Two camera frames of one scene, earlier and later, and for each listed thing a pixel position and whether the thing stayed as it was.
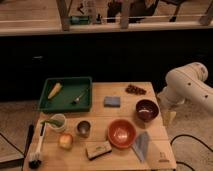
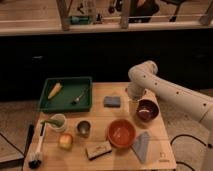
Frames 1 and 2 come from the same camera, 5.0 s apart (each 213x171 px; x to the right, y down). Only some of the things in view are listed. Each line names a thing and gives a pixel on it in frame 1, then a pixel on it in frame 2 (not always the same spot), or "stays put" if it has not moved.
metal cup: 83,128 stays put
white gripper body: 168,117 -> 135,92
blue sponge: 112,101 stays put
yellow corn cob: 54,91 stays put
